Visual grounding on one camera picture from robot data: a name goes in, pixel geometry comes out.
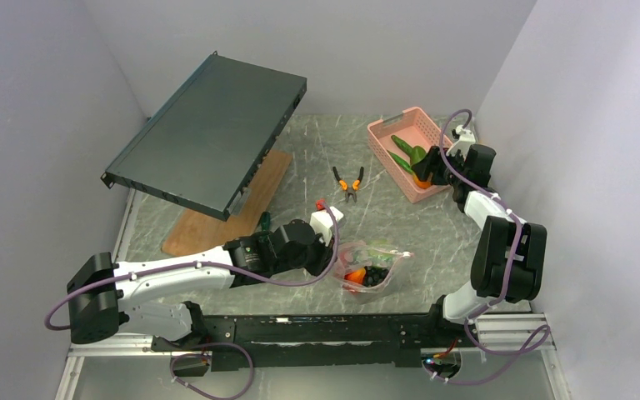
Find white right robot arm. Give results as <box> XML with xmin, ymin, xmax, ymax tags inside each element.
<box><xmin>412</xmin><ymin>144</ymin><xmax>548</xmax><ymax>346</ymax></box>

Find green handled screwdriver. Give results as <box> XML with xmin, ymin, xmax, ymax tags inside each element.
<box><xmin>258</xmin><ymin>211</ymin><xmax>271</xmax><ymax>231</ymax></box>

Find purple cable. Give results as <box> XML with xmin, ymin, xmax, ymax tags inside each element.
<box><xmin>43</xmin><ymin>201</ymin><xmax>342</xmax><ymax>333</ymax></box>

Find green fake cucumber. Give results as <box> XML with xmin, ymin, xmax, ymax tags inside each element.
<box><xmin>391</xmin><ymin>134</ymin><xmax>416</xmax><ymax>158</ymax></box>

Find green orange fake mango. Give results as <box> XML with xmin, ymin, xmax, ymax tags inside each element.
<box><xmin>409</xmin><ymin>145</ymin><xmax>433</xmax><ymax>189</ymax></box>

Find pink plastic basket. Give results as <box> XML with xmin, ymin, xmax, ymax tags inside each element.
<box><xmin>367</xmin><ymin>107</ymin><xmax>448</xmax><ymax>203</ymax></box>

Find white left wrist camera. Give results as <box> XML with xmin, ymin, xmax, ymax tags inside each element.
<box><xmin>309</xmin><ymin>198</ymin><xmax>335</xmax><ymax>247</ymax></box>

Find clear zip top bag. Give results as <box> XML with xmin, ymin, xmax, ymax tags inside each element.
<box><xmin>331</xmin><ymin>242</ymin><xmax>416</xmax><ymax>304</ymax></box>

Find green fake chili pepper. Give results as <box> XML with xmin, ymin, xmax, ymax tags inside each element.
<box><xmin>388</xmin><ymin>152</ymin><xmax>414</xmax><ymax>175</ymax></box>

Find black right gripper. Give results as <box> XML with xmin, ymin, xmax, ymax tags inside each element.
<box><xmin>412</xmin><ymin>146</ymin><xmax>468</xmax><ymax>188</ymax></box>

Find small orange fake fruit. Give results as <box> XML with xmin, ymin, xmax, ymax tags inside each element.
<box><xmin>344</xmin><ymin>267</ymin><xmax>367</xmax><ymax>286</ymax></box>

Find orange black pliers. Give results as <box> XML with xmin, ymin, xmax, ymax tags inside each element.
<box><xmin>332</xmin><ymin>167</ymin><xmax>365</xmax><ymax>203</ymax></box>

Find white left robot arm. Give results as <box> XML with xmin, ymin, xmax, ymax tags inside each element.
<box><xmin>66</xmin><ymin>212</ymin><xmax>338</xmax><ymax>350</ymax></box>

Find dark rack server chassis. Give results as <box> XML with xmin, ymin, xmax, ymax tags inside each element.
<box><xmin>101</xmin><ymin>52</ymin><xmax>308</xmax><ymax>221</ymax></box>

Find wooden base board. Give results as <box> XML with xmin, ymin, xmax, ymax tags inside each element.
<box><xmin>161</xmin><ymin>150</ymin><xmax>293</xmax><ymax>257</ymax></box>

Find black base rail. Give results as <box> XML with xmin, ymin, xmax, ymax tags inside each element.
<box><xmin>152</xmin><ymin>310</ymin><xmax>467</xmax><ymax>372</ymax></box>

